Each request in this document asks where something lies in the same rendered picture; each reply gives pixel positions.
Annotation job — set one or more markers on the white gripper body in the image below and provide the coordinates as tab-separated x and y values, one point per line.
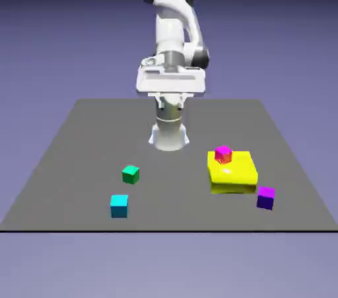
170	84

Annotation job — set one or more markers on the small purple cube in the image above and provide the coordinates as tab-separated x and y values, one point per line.
266	198

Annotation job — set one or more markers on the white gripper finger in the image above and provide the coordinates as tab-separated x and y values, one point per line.
178	102
161	102

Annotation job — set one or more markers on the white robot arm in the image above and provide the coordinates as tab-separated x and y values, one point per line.
169	12

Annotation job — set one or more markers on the small green cube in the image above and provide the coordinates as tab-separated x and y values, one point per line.
130	174

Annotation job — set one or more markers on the large yellow box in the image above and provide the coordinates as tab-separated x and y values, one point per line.
232	175

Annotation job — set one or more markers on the small pink cube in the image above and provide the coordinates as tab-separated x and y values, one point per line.
223	154

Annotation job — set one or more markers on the small cyan cube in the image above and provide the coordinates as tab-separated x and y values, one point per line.
119	206

